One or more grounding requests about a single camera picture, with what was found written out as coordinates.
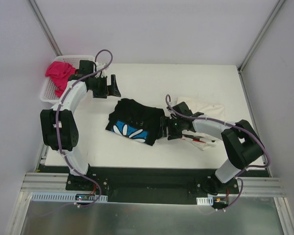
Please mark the folded white t shirt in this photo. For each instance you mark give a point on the folded white t shirt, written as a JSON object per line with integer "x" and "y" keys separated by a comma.
{"x": 213, "y": 110}

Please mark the pink t shirt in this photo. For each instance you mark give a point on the pink t shirt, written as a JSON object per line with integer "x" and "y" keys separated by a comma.
{"x": 59, "y": 72}

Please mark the white plastic basket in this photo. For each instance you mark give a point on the white plastic basket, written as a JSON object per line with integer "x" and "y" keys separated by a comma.
{"x": 47, "y": 93}

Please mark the red white folded shirt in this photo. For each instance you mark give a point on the red white folded shirt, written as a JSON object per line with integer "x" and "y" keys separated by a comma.
{"x": 197, "y": 139}

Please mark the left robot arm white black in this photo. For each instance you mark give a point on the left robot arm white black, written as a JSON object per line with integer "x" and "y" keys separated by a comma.
{"x": 59, "y": 129}

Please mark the aluminium frame post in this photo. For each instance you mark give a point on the aluminium frame post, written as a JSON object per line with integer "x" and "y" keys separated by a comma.
{"x": 44, "y": 26}
{"x": 263, "y": 31}

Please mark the aluminium rail extrusion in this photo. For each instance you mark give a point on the aluminium rail extrusion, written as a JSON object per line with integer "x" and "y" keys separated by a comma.
{"x": 56, "y": 182}

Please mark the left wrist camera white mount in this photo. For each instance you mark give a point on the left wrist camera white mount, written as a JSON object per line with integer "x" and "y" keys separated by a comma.
{"x": 101, "y": 66}

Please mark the right white cable duct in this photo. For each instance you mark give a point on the right white cable duct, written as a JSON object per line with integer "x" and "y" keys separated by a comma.
{"x": 204, "y": 201}

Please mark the right aluminium frame post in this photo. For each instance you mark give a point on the right aluminium frame post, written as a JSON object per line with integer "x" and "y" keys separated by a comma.
{"x": 263, "y": 31}

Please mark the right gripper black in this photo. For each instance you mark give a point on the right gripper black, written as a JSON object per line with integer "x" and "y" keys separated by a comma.
{"x": 167, "y": 127}

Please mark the left white cable duct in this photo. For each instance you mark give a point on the left white cable duct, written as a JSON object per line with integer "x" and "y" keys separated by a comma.
{"x": 68, "y": 197}

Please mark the black t shirt daisy logo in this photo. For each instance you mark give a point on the black t shirt daisy logo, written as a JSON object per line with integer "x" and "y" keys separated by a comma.
{"x": 135, "y": 121}

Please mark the white cable duct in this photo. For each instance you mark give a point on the white cable duct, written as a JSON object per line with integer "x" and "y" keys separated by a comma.
{"x": 68, "y": 197}
{"x": 204, "y": 201}

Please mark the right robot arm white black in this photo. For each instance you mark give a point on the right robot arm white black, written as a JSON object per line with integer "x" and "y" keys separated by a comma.
{"x": 240, "y": 141}

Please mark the left aluminium frame post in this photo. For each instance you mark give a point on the left aluminium frame post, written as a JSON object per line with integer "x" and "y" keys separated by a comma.
{"x": 44, "y": 26}

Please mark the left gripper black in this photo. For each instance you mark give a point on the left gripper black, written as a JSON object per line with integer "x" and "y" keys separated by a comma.
{"x": 107, "y": 86}

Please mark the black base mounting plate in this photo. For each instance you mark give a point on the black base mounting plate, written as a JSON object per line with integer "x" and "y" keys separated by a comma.
{"x": 151, "y": 185}

